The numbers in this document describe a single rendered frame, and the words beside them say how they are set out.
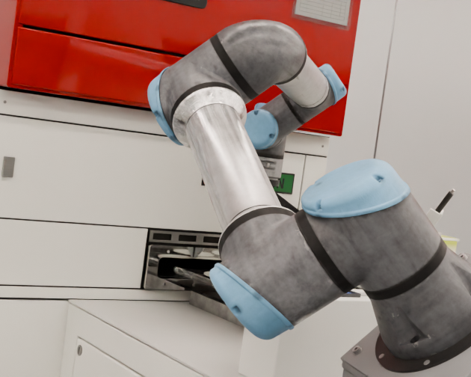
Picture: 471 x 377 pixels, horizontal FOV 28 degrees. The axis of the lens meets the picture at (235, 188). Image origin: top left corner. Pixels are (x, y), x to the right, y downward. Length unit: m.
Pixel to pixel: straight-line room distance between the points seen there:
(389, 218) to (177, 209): 0.97
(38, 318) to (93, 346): 0.15
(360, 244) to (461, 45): 3.61
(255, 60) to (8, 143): 0.60
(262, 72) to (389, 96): 2.94
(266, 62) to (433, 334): 0.51
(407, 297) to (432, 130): 3.45
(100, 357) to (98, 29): 0.62
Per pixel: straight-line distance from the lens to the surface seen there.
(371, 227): 1.10
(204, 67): 1.43
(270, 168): 1.92
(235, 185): 1.24
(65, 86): 1.82
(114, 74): 1.86
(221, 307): 1.93
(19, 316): 1.90
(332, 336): 1.49
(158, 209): 1.99
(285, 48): 1.46
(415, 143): 4.49
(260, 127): 1.80
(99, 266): 1.95
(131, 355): 1.69
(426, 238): 1.13
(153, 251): 1.98
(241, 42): 1.43
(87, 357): 1.85
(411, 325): 1.16
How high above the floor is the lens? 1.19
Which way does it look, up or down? 3 degrees down
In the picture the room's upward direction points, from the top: 8 degrees clockwise
